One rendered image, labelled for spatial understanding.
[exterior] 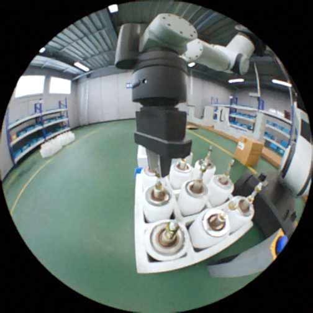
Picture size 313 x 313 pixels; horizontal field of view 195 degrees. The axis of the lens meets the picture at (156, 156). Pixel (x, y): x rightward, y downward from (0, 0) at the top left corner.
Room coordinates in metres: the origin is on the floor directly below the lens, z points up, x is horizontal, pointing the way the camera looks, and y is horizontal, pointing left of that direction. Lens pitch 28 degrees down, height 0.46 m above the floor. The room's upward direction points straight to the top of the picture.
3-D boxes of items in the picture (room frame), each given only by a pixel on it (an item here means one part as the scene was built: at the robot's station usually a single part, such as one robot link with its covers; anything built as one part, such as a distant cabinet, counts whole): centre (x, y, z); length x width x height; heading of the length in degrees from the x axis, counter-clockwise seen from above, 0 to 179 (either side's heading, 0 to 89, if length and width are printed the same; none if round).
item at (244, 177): (0.28, -0.57, 0.10); 0.20 x 0.05 x 0.20; 98
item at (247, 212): (0.08, -0.26, 0.25); 0.08 x 0.08 x 0.01
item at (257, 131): (1.84, -2.13, 0.45); 1.45 x 0.57 x 0.74; 8
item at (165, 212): (0.16, -0.01, 0.16); 0.10 x 0.10 x 0.18
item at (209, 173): (0.31, -0.22, 0.16); 0.10 x 0.10 x 0.18
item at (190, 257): (0.18, -0.12, 0.09); 0.39 x 0.39 x 0.18; 8
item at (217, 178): (0.19, -0.24, 0.25); 0.08 x 0.08 x 0.01
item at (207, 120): (3.86, -1.85, 0.45); 1.61 x 0.57 x 0.74; 8
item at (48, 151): (1.02, 2.17, 0.09); 0.39 x 0.39 x 0.18; 15
